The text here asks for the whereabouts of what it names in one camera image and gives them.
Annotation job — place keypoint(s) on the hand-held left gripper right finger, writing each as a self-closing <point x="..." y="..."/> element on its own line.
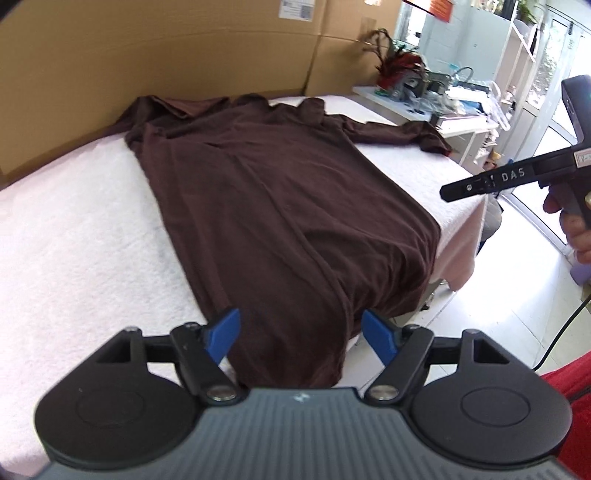
<point x="378" y="337"/>

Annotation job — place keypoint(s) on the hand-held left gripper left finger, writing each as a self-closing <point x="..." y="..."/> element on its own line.
<point x="226" y="334"/>

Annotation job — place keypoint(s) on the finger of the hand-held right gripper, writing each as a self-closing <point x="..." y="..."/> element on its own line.
<point x="471" y="188"/>

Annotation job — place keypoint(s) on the dark brown hoodie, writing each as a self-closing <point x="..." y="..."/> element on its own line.
<point x="277" y="207"/>

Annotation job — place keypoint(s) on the person's right hand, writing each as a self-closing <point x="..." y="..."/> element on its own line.
<point x="577" y="235"/>

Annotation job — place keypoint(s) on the white shelf unit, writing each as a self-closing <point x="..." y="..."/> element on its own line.
<point x="508" y="60"/>

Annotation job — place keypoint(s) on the white side table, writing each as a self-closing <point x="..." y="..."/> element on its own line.
<point x="369" y="94"/>

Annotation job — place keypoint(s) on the red black feather decoration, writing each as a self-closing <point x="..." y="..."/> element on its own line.
<point x="397" y="60"/>

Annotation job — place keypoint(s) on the pale fleece blanket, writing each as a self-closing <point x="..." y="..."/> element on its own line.
<point x="83" y="254"/>

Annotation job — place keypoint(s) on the taped cardboard box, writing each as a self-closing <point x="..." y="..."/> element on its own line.
<point x="351" y="37"/>

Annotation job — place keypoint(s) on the person's red sweater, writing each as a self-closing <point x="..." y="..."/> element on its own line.
<point x="572" y="415"/>

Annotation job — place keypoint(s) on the white code label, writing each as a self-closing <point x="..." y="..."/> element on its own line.
<point x="300" y="9"/>

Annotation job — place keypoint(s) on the large cardboard box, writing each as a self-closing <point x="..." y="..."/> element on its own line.
<point x="161" y="55"/>

